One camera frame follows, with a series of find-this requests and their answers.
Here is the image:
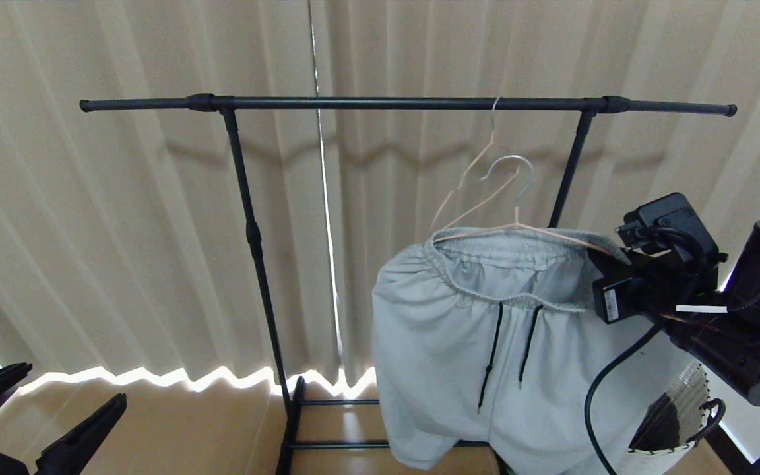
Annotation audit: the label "pale grey shorts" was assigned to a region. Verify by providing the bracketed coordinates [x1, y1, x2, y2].
[372, 228, 701, 475]

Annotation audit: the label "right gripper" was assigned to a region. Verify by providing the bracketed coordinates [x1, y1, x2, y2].
[592, 267, 718, 324]

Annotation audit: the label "black clothes rack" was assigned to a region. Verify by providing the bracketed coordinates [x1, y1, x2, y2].
[80, 92, 737, 475]

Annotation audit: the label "pink clothes hanger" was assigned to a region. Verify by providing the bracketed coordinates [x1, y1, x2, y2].
[429, 98, 523, 232]
[431, 155, 618, 256]

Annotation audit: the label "white laundry basket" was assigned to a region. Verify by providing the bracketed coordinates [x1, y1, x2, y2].
[627, 360, 727, 475]

